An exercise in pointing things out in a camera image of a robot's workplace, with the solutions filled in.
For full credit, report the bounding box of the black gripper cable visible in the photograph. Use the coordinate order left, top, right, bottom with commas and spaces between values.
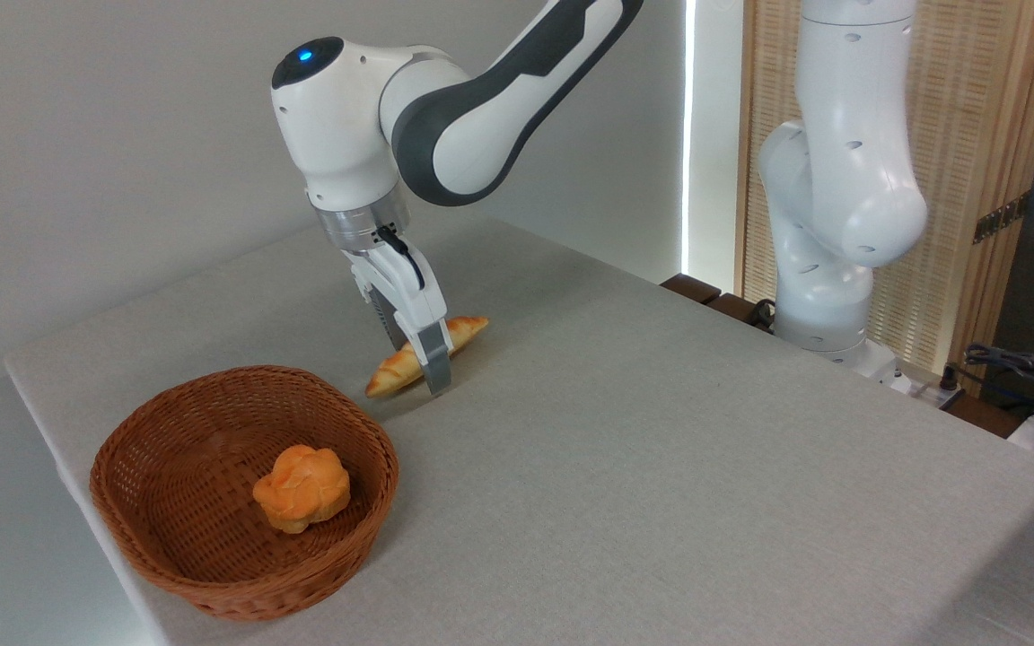
377, 226, 427, 291

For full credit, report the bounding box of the long braided bread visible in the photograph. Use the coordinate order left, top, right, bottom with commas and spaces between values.
364, 315, 490, 399

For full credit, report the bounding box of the round orange bread roll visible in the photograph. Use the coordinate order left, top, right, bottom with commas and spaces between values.
252, 444, 352, 536

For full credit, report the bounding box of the black cable bundle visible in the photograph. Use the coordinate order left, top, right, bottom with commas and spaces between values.
962, 343, 1034, 424

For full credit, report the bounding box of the grey tablecloth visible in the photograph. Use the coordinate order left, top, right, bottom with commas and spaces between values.
3, 211, 1034, 646

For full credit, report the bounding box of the brown wicker basket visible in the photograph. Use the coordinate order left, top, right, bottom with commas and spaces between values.
89, 364, 400, 624

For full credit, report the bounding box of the wooden bamboo folding screen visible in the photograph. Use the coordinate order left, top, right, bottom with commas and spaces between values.
734, 0, 1034, 397

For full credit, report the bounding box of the dark brown wooden bench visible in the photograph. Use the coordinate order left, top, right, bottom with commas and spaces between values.
660, 273, 780, 336

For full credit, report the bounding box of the metal screen hinge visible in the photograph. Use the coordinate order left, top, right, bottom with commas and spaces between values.
972, 190, 1033, 246

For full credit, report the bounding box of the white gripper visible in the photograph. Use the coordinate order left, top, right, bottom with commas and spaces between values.
342, 240, 456, 398

